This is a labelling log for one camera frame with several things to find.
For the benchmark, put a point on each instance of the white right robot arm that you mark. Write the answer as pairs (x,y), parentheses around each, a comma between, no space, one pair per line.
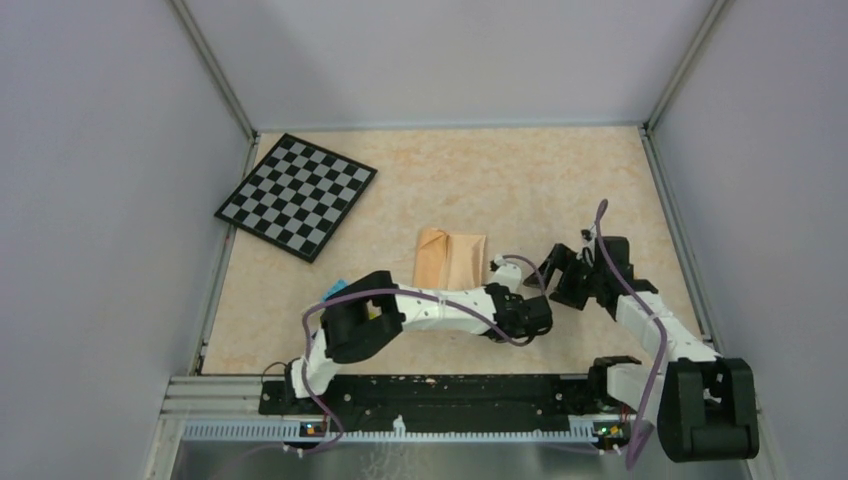
(701,404)

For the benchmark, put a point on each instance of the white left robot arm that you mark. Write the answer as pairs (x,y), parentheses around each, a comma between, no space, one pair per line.
(358,321)

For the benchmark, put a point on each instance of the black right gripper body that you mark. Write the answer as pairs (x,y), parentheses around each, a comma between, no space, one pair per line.
(578,281)

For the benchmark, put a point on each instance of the colourful toy block pile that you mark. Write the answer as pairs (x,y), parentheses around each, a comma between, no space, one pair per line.
(333,289)

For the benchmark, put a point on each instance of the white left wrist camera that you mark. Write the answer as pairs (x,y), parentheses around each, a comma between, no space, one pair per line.
(506,274)

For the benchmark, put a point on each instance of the black white checkerboard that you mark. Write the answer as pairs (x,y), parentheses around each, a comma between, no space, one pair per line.
(297,196)

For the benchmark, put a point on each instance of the orange cloth napkin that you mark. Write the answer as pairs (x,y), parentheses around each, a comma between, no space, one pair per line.
(449,261)

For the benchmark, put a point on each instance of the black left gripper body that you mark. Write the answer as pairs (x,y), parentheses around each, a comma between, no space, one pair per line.
(493,339)

